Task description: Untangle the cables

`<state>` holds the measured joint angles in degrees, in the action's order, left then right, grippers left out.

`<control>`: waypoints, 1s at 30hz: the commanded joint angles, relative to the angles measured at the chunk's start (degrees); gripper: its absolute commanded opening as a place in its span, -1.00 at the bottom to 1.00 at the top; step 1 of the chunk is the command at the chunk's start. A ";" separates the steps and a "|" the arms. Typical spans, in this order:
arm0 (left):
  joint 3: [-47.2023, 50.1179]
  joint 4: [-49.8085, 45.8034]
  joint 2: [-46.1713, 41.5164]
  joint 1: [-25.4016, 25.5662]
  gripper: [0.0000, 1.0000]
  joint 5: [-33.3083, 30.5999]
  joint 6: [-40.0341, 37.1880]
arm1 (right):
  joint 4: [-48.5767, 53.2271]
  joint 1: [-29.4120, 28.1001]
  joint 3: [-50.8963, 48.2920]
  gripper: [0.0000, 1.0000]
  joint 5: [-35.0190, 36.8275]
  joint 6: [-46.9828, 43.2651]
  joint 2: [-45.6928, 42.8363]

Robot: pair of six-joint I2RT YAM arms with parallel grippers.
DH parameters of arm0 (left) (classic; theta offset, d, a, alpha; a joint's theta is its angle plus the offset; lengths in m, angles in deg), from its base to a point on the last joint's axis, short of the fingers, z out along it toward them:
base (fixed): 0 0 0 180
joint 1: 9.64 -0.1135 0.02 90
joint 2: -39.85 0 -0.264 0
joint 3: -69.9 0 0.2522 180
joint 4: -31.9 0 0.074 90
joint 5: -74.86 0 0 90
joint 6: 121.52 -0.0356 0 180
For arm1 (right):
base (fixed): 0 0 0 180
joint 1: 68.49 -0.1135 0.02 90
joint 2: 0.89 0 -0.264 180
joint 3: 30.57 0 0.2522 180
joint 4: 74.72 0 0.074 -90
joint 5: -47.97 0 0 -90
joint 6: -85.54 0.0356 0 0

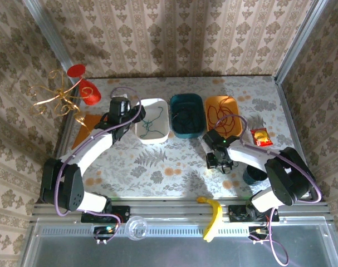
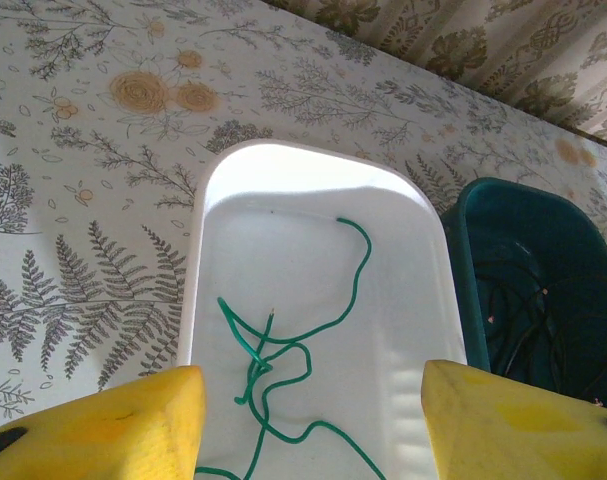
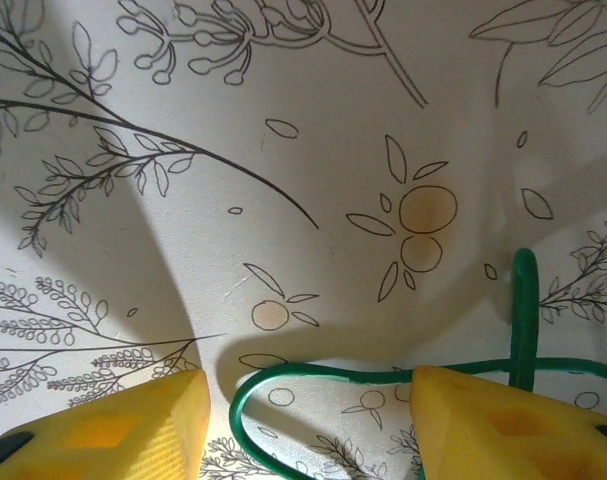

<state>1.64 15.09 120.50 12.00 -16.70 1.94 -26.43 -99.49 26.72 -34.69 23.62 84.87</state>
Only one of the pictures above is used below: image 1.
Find white plastic bin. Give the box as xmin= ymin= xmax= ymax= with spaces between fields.
xmin=134 ymin=98 xmax=170 ymax=145

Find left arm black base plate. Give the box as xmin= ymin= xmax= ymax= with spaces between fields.
xmin=81 ymin=205 xmax=130 ymax=223

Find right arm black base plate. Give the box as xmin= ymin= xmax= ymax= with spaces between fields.
xmin=228 ymin=204 xmax=280 ymax=223

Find floral tablecloth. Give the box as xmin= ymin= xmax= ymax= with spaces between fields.
xmin=57 ymin=76 xmax=303 ymax=200

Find yellow banana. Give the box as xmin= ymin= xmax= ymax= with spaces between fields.
xmin=195 ymin=196 xmax=224 ymax=243

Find dark blue cup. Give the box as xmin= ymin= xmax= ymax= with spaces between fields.
xmin=242 ymin=165 xmax=268 ymax=186

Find red yellow snack packet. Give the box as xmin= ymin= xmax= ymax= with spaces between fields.
xmin=249 ymin=127 xmax=274 ymax=147

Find left aluminium corner post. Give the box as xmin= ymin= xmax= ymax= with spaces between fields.
xmin=22 ymin=0 xmax=75 ymax=75

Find right aluminium corner post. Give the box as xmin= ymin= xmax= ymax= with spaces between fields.
xmin=273 ymin=0 xmax=325 ymax=84

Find red plastic wine glass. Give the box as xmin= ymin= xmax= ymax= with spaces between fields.
xmin=67 ymin=63 xmax=102 ymax=106

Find red cable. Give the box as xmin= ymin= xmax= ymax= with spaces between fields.
xmin=207 ymin=96 xmax=239 ymax=136

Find teal plastic bin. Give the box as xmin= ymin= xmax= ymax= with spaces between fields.
xmin=169 ymin=93 xmax=206 ymax=140

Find orange plastic bin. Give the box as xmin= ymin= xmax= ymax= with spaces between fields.
xmin=204 ymin=96 xmax=243 ymax=139

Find aluminium rail frame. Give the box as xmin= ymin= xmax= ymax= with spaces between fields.
xmin=32 ymin=197 xmax=332 ymax=224

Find orange wooden board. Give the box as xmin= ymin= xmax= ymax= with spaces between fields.
xmin=71 ymin=113 xmax=108 ymax=150

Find gold wire ornament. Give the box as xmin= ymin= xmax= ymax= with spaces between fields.
xmin=27 ymin=69 xmax=94 ymax=131

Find grey metal cabinet top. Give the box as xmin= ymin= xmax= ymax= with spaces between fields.
xmin=20 ymin=218 xmax=338 ymax=267

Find black cable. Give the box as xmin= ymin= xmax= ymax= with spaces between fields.
xmin=173 ymin=109 xmax=202 ymax=134

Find green cable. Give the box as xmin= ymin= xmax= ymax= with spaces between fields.
xmin=139 ymin=106 xmax=164 ymax=139

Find aluminium corner post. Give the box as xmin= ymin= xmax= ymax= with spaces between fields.
xmin=273 ymin=0 xmax=325 ymax=84
xmin=22 ymin=0 xmax=75 ymax=75

